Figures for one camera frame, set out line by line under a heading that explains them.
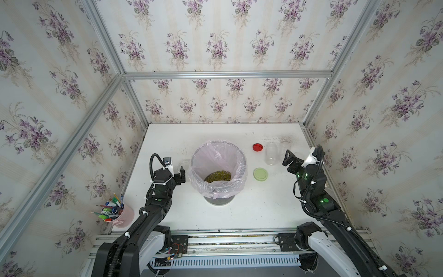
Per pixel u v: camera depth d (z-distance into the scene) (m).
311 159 0.64
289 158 0.68
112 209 0.71
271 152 1.04
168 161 0.73
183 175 0.77
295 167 0.67
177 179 0.76
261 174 0.96
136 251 0.47
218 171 0.93
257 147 1.06
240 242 0.75
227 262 0.76
